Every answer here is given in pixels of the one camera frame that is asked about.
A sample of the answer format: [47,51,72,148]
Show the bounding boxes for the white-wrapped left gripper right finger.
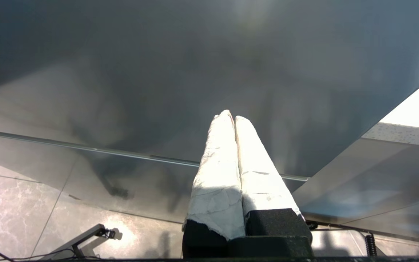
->
[234,116,314,243]

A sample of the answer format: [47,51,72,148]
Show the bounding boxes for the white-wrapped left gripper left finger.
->
[182,110,246,258]

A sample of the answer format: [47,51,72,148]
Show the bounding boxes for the grey base cabinet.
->
[293,138,419,242]

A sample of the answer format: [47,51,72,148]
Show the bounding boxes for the grey refrigerator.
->
[0,0,419,224]

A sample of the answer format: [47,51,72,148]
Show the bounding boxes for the grey metal stand leg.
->
[49,224,117,261]

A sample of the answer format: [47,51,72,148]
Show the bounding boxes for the black coiled cable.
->
[364,233,377,257]

